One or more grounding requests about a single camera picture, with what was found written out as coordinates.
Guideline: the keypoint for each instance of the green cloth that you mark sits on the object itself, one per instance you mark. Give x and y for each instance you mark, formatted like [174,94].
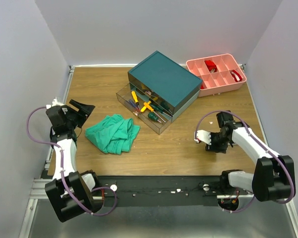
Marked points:
[113,135]

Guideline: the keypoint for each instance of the clear drawer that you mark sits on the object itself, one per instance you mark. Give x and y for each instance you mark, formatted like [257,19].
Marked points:
[144,111]

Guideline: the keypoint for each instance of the pink divided organizer tray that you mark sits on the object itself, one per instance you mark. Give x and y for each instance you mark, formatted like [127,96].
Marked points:
[220,81]

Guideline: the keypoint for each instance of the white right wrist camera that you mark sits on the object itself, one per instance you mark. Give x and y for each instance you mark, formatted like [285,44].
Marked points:
[202,136]

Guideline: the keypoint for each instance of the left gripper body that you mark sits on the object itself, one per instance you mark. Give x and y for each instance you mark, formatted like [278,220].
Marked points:
[74,118]

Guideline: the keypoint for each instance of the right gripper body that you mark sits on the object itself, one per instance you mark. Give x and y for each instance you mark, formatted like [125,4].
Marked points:
[215,145]

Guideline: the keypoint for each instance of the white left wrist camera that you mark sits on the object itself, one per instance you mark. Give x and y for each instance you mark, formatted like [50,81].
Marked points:
[55,102]

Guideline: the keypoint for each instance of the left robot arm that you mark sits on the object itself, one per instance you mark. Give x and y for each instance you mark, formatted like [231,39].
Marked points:
[69,192]

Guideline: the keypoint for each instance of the teal drawer cabinet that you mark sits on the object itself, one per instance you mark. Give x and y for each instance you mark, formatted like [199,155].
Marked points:
[171,82]

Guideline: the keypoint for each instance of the aluminium rail frame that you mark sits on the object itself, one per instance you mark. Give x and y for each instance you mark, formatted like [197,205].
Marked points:
[203,173]

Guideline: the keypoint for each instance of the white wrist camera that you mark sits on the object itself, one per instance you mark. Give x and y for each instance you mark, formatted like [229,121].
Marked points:
[202,136]
[55,102]

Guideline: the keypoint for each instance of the yellow screwdriver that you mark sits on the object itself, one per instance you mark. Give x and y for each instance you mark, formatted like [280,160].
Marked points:
[144,107]
[134,95]

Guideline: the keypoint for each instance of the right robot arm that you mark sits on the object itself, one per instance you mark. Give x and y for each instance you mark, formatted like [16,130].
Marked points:
[274,175]

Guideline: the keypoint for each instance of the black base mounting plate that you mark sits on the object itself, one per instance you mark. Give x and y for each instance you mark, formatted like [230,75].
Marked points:
[160,191]

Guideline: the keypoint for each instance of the red white item in tray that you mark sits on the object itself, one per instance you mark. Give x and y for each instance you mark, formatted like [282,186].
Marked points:
[236,76]

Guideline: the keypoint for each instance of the orange screwdriver short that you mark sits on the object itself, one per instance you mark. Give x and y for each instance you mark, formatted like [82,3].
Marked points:
[149,107]

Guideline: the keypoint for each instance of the green small screwdriver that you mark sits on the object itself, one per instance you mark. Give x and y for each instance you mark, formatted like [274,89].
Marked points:
[154,117]

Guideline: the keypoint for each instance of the green long screwdriver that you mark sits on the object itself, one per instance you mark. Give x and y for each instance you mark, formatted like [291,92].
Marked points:
[160,110]

